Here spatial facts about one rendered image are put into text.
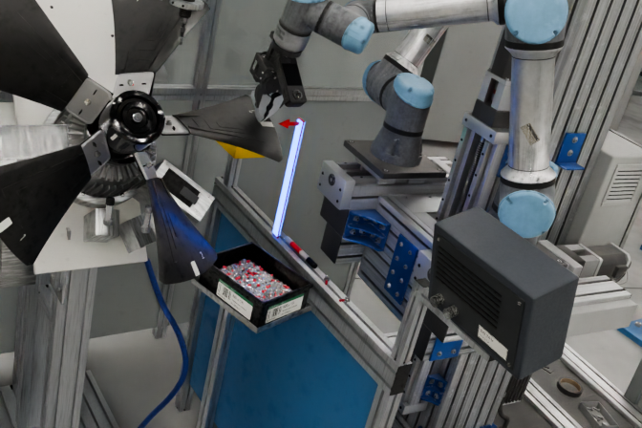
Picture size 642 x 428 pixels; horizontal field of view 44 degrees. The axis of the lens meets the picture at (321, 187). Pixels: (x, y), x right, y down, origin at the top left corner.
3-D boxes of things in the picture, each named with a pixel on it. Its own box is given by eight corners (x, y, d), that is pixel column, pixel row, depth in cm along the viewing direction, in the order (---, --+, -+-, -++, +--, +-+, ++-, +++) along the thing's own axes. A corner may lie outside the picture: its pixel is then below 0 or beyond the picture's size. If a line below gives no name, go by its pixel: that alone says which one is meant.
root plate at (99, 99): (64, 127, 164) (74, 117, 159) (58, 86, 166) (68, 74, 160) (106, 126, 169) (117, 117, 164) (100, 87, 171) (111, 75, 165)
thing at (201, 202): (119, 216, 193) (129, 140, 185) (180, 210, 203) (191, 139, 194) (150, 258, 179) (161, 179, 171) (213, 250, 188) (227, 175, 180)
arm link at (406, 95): (395, 132, 217) (409, 85, 211) (374, 113, 227) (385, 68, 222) (432, 133, 222) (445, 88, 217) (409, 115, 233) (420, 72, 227)
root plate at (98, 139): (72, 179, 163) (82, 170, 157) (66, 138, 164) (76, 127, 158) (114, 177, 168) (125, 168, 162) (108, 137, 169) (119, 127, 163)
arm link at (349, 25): (381, 18, 172) (337, -6, 173) (373, 27, 162) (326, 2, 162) (366, 50, 176) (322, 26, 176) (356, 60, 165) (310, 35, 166)
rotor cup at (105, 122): (90, 166, 168) (110, 151, 157) (81, 101, 170) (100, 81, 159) (154, 163, 176) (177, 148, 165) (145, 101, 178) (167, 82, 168)
